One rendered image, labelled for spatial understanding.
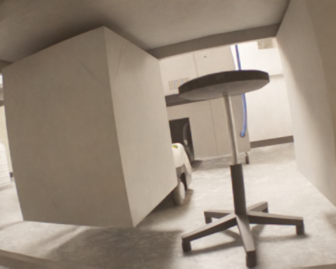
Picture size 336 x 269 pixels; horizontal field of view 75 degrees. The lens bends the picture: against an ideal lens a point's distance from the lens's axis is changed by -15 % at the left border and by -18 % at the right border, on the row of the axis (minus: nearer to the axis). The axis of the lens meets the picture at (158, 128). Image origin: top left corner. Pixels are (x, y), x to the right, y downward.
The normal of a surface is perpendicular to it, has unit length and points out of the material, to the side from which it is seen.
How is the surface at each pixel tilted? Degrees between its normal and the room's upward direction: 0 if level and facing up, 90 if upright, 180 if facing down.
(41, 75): 90
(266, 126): 90
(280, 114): 90
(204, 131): 90
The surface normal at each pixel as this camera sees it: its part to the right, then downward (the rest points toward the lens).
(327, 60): -0.32, 0.04
